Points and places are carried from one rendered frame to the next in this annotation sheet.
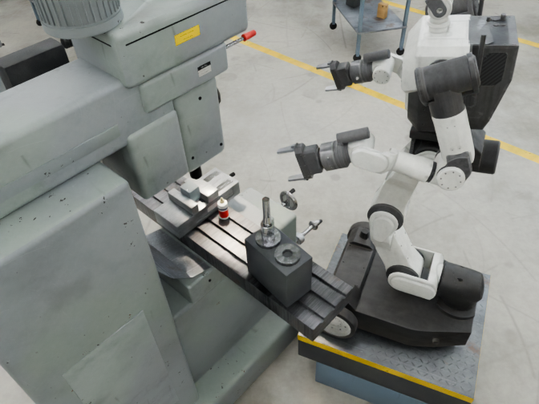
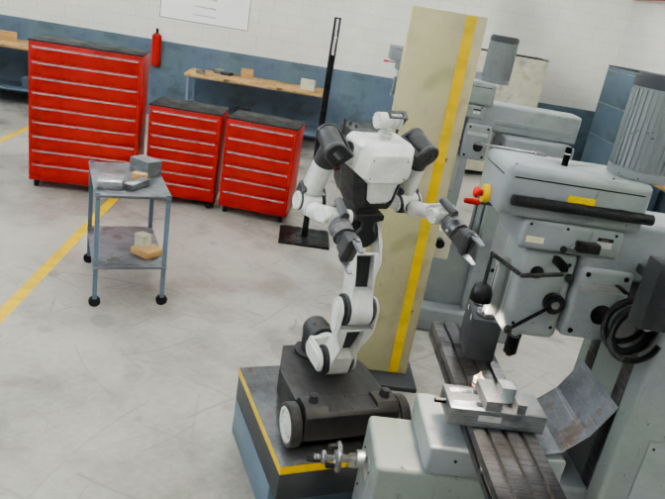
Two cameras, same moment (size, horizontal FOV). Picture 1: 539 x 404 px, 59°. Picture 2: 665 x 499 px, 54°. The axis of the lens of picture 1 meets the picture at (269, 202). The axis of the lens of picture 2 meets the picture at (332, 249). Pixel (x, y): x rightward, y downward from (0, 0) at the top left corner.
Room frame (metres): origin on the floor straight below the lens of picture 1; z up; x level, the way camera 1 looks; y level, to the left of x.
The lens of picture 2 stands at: (3.46, 1.12, 2.27)
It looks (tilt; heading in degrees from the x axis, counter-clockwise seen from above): 21 degrees down; 220
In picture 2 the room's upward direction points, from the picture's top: 10 degrees clockwise
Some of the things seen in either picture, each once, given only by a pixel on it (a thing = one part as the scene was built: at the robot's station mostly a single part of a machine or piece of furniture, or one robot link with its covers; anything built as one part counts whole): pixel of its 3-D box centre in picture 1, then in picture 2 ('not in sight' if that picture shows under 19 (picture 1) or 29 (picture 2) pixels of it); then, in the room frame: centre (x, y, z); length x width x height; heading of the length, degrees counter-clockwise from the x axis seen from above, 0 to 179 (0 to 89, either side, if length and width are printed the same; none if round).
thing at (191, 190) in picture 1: (190, 191); (505, 391); (1.45, 0.32, 1.07); 0.06 x 0.05 x 0.06; 46
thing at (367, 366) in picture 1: (392, 325); (318, 440); (1.29, -0.60, 0.20); 0.78 x 0.68 x 0.40; 64
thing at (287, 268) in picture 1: (278, 263); (480, 328); (1.06, -0.02, 1.06); 0.22 x 0.12 x 0.20; 39
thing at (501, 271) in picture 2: not in sight; (497, 285); (1.48, 0.20, 1.45); 0.04 x 0.04 x 0.21; 46
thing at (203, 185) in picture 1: (200, 188); (488, 394); (1.49, 0.28, 1.05); 0.15 x 0.06 x 0.04; 46
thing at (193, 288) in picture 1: (208, 240); (484, 438); (1.40, 0.28, 0.82); 0.50 x 0.35 x 0.12; 136
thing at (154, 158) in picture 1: (138, 142); (583, 290); (1.26, 0.41, 1.47); 0.24 x 0.19 x 0.26; 46
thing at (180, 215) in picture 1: (197, 197); (493, 403); (1.47, 0.30, 1.01); 0.35 x 0.15 x 0.11; 136
